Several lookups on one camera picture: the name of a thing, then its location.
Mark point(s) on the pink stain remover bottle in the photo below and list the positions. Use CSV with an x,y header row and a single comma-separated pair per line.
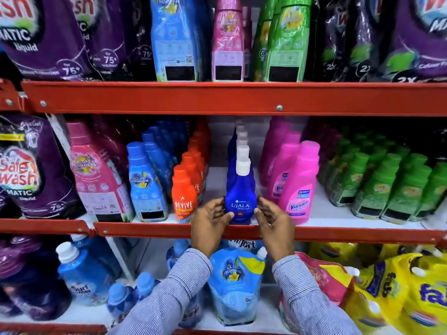
x,y
281,170
300,191
274,143

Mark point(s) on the purple detergent pouch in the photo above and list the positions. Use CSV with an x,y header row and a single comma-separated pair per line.
x,y
106,41
366,41
143,41
42,38
333,41
422,45
35,174

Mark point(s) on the row of blue softener bottles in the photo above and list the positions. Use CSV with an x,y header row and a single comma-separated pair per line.
x,y
145,184

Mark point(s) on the tall green softener bottle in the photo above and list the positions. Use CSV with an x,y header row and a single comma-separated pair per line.
x,y
260,45
290,41

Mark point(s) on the dark purple detergent bottle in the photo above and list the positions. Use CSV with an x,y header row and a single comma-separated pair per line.
x,y
19,251
31,293

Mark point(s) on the dark blue fabric whitener bottle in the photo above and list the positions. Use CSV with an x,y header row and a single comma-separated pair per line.
x,y
241,191

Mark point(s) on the person's left forearm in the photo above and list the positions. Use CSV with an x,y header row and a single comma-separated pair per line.
x,y
171,296

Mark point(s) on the large pink softener bottle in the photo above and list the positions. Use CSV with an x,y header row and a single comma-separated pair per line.
x,y
111,146
96,184

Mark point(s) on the tall pink softener bottle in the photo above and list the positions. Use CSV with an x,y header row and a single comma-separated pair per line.
x,y
228,41
247,38

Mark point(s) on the small blue bottle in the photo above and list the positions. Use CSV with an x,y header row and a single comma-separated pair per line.
x,y
118,300
145,284
176,252

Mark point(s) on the person's left thumb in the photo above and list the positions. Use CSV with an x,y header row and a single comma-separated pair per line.
x,y
226,218

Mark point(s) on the person's left hand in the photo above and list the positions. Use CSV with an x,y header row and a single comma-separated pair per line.
x,y
206,230

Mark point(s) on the yellow detergent pouch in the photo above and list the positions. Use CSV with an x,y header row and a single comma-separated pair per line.
x,y
431,296
335,252
380,289
412,250

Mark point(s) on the person's right hand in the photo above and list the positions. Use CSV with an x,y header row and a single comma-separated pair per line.
x,y
277,233

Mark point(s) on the white shelf upright post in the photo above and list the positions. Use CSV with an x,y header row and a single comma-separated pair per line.
x,y
57,132

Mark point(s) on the row of dark blue bottles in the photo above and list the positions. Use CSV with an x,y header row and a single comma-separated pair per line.
x,y
234,149

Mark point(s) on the blue white-capped detergent bottle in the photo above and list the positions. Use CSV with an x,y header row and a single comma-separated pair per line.
x,y
82,275
101,251

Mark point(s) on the group of small green bottles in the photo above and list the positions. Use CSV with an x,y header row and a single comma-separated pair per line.
x,y
380,184

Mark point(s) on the short red shelf beam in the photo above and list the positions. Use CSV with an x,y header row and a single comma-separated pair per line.
x,y
42,226
52,329
8,97

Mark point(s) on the person's right forearm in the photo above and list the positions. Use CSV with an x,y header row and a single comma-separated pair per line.
x,y
310,300

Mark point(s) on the tall blue softener bottle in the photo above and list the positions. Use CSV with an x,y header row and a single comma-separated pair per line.
x,y
176,41

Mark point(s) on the blue softener refill pouch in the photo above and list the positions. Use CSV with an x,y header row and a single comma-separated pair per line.
x,y
235,289
244,244

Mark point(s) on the person's right thumb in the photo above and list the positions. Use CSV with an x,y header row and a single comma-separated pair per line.
x,y
260,216

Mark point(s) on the long red shelf beam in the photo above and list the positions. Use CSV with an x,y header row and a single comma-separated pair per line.
x,y
331,235
223,98

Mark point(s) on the row of orange bottles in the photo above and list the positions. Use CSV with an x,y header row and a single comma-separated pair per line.
x,y
184,198

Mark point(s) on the pink softener refill pouch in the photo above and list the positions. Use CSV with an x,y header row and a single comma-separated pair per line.
x,y
328,279

